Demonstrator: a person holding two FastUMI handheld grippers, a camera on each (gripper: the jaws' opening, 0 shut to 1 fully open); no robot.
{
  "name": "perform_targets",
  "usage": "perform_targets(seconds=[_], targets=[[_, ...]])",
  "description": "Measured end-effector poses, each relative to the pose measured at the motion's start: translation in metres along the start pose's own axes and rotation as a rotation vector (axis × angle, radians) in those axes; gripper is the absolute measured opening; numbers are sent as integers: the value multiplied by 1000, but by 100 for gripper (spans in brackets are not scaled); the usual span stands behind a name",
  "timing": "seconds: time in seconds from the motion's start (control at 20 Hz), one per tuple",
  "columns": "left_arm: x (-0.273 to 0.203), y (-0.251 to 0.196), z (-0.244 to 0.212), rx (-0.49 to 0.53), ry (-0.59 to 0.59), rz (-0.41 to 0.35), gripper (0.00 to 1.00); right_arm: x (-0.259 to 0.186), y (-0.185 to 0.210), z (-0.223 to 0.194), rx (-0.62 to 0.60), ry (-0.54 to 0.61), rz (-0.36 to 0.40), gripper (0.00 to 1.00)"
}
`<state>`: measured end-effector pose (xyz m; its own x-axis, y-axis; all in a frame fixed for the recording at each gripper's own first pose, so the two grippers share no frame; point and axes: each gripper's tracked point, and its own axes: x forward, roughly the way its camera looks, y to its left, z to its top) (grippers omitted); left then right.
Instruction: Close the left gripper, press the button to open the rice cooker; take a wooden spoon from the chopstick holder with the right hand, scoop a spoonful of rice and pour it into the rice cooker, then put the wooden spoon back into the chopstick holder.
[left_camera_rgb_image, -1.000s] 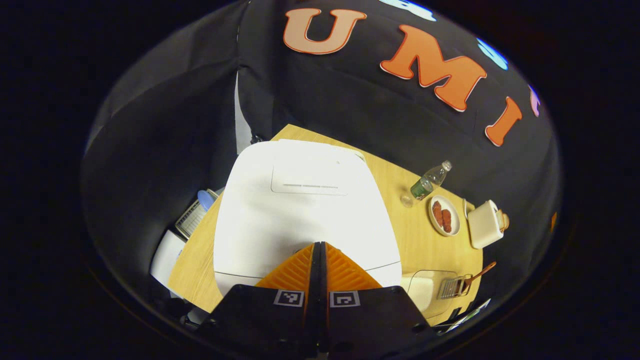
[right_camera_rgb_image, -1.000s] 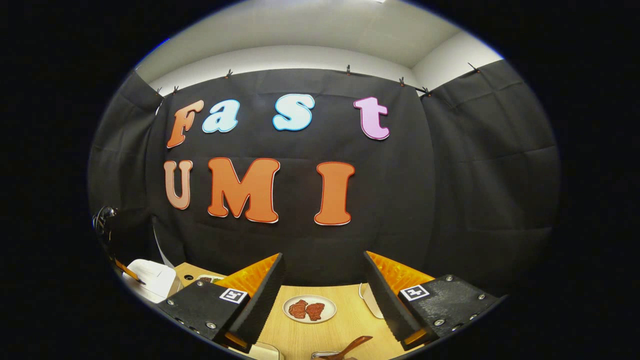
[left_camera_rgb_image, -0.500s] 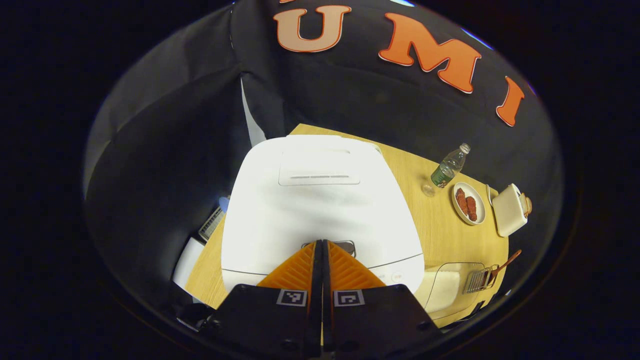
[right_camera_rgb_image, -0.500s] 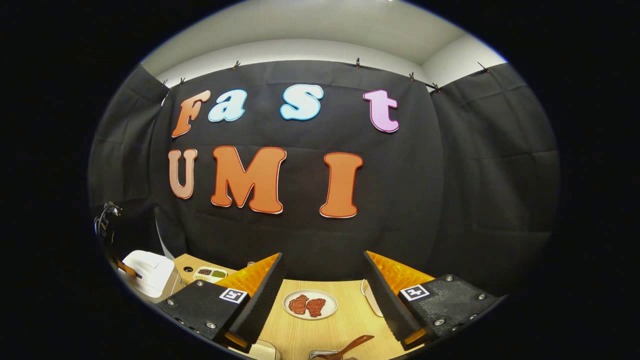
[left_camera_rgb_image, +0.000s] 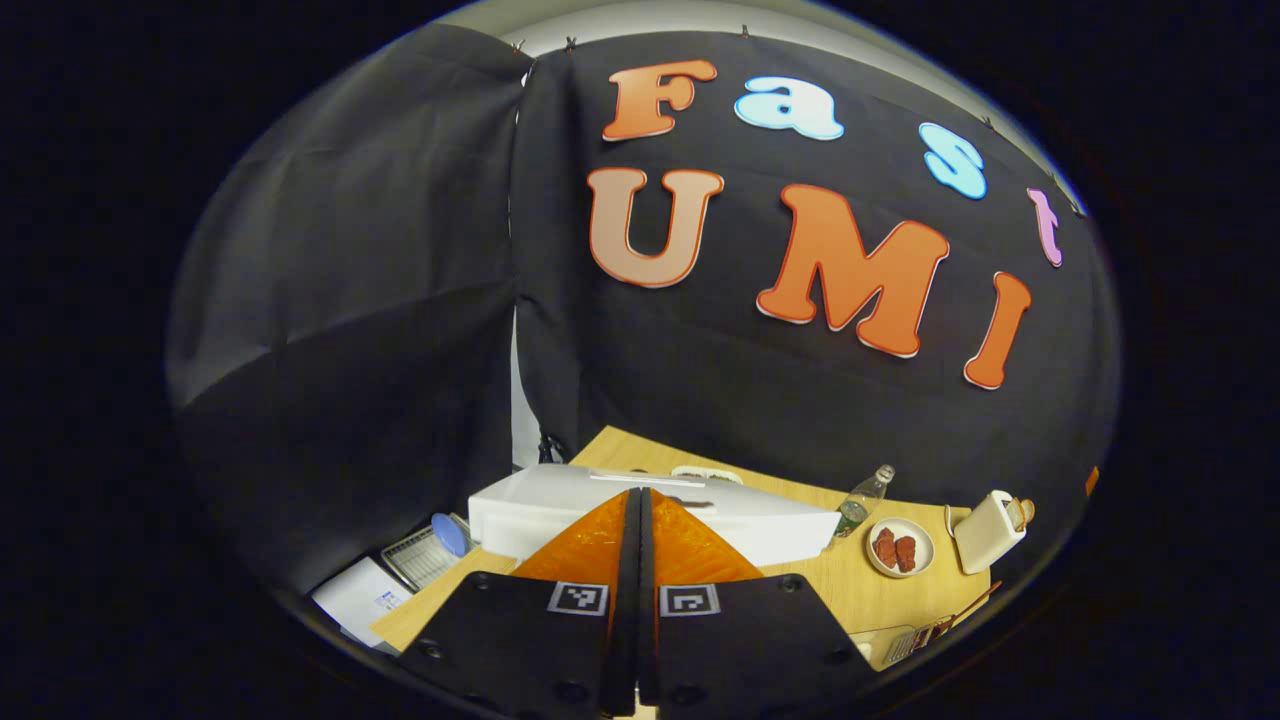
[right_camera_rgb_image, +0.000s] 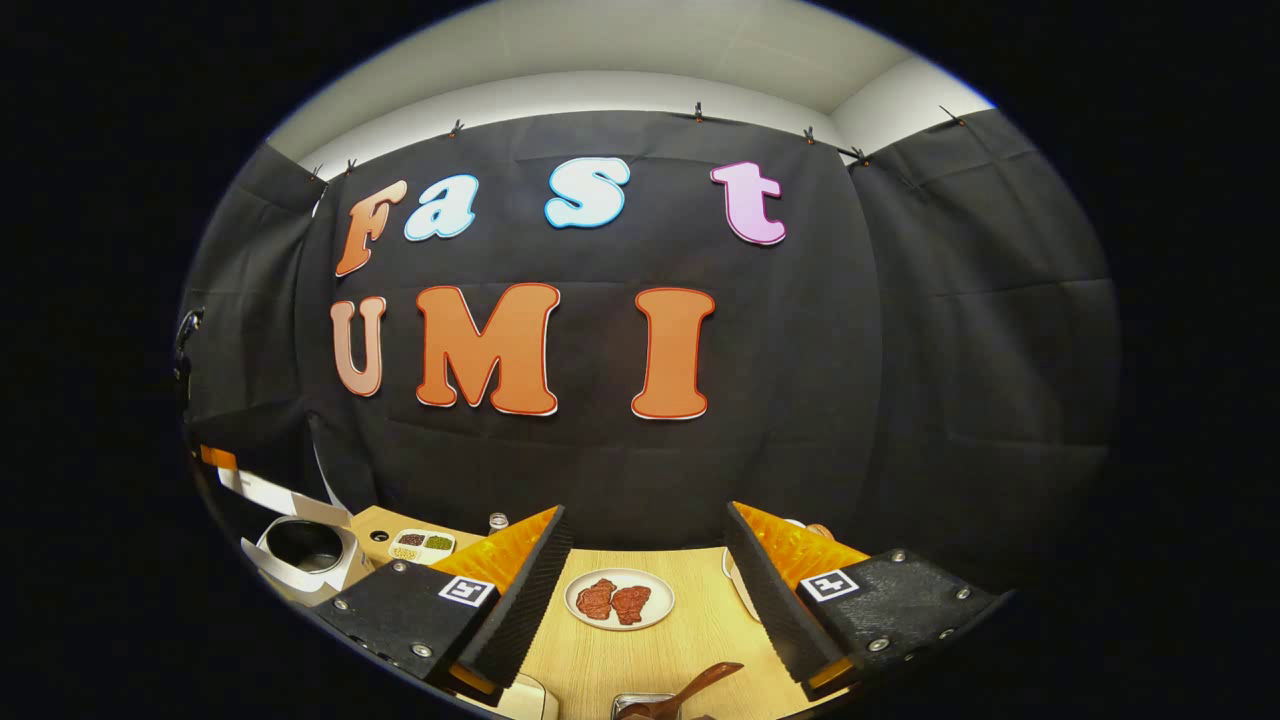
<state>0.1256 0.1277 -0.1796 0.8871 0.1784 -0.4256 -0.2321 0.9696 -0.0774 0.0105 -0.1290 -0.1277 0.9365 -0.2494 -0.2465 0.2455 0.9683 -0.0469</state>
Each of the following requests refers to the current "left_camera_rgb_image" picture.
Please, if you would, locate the white rice cooker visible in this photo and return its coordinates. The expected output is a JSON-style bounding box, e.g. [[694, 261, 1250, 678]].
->
[[468, 463, 841, 569]]

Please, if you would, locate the white toaster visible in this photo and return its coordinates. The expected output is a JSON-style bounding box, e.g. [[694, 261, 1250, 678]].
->
[[950, 490, 1029, 576]]

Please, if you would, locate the clear plastic rice container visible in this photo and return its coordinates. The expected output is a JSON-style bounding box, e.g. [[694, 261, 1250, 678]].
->
[[848, 622, 916, 671]]

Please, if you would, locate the white paper box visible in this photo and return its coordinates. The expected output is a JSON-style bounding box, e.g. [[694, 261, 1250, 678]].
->
[[310, 555, 413, 651]]

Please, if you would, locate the black backdrop cloth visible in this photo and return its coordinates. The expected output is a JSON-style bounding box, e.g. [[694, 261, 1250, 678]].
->
[[165, 22, 1121, 641]]

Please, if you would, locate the white round plate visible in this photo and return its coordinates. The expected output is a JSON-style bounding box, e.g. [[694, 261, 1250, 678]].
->
[[866, 517, 936, 579]]

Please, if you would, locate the metal wire rack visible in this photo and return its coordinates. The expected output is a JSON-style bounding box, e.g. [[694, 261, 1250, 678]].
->
[[380, 512, 473, 591]]

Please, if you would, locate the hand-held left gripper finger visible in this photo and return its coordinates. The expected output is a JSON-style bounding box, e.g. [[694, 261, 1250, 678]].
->
[[641, 487, 878, 720], [398, 487, 642, 720]]

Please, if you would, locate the clear plastic water bottle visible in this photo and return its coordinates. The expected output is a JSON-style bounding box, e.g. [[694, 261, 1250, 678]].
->
[[835, 465, 896, 539]]

